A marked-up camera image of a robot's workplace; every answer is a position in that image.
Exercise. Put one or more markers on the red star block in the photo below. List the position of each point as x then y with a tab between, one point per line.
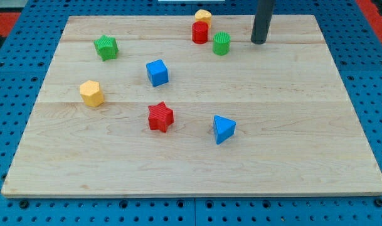
160	117

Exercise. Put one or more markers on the blue triangle block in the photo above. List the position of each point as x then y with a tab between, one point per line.
223	128

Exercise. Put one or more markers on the blue cube block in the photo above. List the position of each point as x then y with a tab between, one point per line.
157	73

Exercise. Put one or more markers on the green cylinder block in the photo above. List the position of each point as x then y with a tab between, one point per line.
221	43

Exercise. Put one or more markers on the red cylinder block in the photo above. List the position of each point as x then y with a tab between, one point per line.
200	32

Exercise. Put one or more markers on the yellow heart block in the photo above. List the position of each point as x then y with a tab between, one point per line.
203	16

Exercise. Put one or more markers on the yellow hexagon block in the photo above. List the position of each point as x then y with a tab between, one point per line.
91	93

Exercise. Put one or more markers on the light wooden board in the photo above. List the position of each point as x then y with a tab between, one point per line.
296	132

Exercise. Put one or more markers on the green star block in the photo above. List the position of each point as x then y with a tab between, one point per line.
106	47

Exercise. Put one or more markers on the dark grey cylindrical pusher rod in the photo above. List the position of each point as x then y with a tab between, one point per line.
262	20

